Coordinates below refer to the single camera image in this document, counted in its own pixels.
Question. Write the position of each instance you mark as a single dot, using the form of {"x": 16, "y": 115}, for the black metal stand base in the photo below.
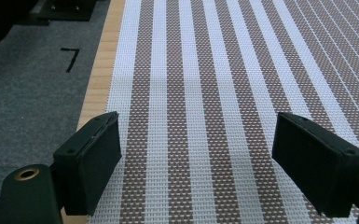
{"x": 65, "y": 9}

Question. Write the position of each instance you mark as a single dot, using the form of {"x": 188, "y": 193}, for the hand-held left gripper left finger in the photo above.
{"x": 88, "y": 168}

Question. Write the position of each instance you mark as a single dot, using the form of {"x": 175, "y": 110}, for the brown white striped woven mat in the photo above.
{"x": 217, "y": 93}

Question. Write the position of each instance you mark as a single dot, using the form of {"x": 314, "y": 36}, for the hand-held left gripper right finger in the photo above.
{"x": 317, "y": 168}

